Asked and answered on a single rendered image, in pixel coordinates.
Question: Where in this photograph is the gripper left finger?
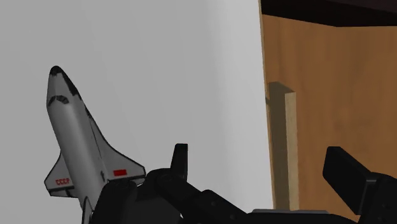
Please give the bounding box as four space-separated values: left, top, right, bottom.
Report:
90 143 251 224

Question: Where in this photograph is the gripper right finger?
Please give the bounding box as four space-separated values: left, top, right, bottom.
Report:
322 146 397 224

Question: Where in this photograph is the white table with wooden leg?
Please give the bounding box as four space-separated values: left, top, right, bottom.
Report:
0 0 300 224

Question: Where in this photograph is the white toy space shuttle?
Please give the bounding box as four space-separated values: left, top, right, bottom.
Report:
44 65 147 224

